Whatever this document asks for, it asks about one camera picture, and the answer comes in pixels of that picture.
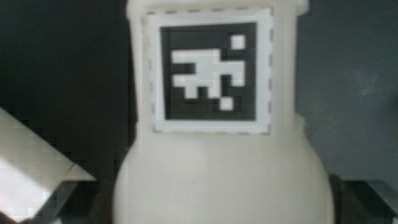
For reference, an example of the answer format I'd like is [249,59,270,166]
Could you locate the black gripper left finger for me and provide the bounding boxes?
[25,181,98,224]

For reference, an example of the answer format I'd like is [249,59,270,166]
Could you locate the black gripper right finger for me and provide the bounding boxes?
[337,180,398,224]

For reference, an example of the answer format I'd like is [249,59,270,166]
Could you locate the white lamp base with tags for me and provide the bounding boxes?
[114,0,334,224]

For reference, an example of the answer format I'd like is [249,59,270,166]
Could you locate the white left corner bracket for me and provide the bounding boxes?
[0,108,96,222]

